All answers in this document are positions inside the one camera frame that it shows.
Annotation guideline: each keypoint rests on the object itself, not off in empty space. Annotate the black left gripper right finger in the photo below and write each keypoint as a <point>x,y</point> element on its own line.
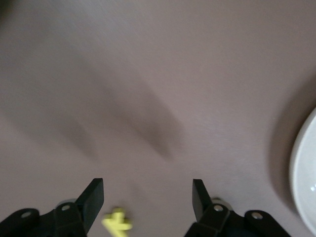
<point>200,202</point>

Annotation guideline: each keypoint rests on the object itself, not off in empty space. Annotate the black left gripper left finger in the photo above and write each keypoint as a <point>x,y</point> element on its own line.
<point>91,205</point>

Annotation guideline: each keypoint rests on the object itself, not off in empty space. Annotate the yellow foam letter K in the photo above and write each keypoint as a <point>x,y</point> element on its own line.
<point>117,222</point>

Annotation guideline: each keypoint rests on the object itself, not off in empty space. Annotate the cream white plate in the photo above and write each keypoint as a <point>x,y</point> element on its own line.
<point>306,172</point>

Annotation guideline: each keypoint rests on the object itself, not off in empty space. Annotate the brown table cover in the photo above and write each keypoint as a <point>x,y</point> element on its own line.
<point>148,49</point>

